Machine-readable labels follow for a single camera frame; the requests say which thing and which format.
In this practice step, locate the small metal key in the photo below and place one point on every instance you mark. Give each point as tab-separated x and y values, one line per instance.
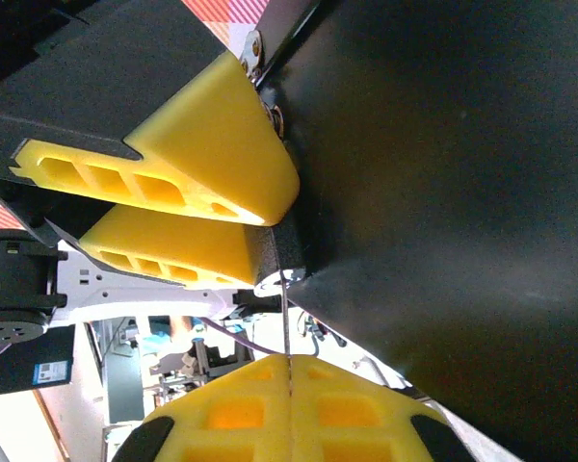
286	327

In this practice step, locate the silver hasp latch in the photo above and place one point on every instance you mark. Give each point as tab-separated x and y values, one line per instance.
254	50

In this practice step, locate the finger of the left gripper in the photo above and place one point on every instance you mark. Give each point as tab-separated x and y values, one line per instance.
212	144
173	240

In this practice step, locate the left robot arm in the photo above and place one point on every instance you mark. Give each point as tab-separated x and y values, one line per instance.
125	293

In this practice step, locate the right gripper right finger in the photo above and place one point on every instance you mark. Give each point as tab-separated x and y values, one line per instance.
347	414

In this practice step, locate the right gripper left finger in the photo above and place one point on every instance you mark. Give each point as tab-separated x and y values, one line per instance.
241	414

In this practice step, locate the black padlock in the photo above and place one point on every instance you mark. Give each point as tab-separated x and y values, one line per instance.
281	245

